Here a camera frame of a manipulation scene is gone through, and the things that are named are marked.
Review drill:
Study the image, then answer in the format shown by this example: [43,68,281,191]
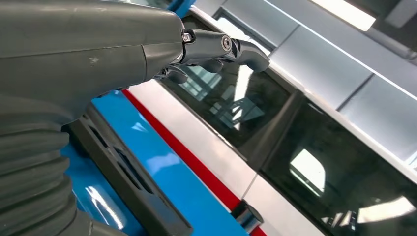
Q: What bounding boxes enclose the blue metal shelf rack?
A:
[60,0,250,236]

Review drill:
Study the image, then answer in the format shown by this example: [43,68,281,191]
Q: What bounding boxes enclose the white car with red stripe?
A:
[122,6,417,236]

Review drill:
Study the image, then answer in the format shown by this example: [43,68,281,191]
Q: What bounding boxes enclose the ceiling light panel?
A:
[308,0,377,32]

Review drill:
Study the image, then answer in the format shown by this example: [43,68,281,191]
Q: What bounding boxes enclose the black cylindrical post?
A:
[231,200,265,234]

